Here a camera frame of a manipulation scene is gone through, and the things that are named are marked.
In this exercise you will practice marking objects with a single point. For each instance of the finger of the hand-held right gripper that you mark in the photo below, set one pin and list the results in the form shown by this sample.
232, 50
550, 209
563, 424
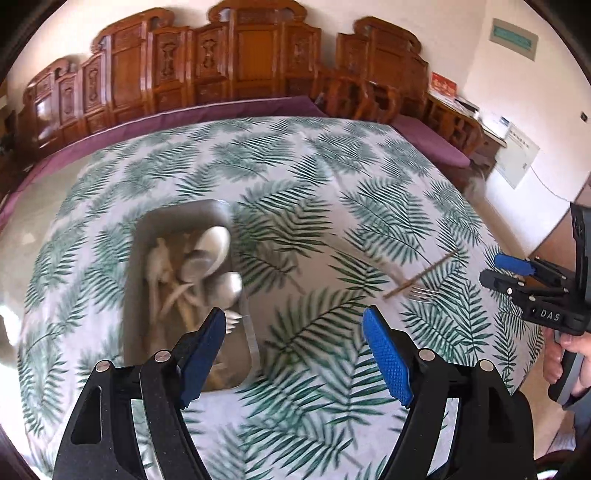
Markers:
496, 278
512, 263

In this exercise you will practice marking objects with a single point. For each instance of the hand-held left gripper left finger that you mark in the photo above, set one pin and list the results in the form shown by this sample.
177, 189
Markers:
203, 355

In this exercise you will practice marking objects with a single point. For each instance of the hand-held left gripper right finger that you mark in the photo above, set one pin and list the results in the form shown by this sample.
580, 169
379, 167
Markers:
385, 355

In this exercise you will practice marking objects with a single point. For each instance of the metal tray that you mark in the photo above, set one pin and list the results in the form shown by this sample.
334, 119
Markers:
138, 332

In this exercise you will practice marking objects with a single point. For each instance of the metal fork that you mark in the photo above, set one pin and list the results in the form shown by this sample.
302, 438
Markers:
418, 293

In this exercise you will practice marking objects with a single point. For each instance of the metal spoon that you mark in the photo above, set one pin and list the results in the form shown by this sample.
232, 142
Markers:
196, 267
228, 288

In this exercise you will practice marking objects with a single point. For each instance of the bamboo chopstick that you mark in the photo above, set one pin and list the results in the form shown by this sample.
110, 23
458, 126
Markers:
415, 278

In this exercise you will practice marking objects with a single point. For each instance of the long cream spoon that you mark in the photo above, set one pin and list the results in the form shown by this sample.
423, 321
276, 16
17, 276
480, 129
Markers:
154, 286

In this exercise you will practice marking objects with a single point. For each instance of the white spoon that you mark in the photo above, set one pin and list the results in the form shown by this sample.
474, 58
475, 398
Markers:
214, 244

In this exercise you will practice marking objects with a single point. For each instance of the person's right forearm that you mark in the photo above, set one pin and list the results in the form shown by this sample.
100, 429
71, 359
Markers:
584, 415

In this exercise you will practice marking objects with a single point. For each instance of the person's right hand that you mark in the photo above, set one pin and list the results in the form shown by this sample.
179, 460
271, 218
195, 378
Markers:
551, 364

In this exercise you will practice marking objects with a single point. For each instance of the cream fork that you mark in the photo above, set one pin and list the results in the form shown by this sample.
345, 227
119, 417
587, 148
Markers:
233, 321

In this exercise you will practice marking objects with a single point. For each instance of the wooden side table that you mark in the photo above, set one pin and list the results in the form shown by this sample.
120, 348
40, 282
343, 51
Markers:
485, 150

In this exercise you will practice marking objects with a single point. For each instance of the short purple seat cushion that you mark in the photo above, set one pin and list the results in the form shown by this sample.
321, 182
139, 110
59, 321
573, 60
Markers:
434, 138

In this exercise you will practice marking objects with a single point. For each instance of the red calendar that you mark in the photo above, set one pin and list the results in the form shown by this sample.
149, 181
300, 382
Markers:
443, 84

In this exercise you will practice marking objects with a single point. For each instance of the leaf print tablecloth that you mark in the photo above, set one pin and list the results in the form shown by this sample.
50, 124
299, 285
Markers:
300, 161

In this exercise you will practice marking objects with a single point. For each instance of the wooden armchair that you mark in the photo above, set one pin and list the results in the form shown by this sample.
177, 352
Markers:
355, 92

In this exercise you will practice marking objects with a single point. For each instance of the long purple seat cushion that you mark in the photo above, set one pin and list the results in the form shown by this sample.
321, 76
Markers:
138, 120

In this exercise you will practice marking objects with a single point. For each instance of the short carved wooden sofa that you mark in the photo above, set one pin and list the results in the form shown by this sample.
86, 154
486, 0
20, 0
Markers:
388, 50

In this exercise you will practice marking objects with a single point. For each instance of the long carved wooden sofa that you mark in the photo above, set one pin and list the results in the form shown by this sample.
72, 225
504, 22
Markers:
254, 50

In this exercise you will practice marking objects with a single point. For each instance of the white wall panel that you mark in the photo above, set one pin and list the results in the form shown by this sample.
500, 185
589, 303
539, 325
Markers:
517, 159

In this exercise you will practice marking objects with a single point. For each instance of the white wall device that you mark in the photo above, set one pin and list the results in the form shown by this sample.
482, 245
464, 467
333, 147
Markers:
496, 125

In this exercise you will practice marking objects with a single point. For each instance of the green wall sign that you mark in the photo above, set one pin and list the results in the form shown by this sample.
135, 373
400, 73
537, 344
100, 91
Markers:
512, 39

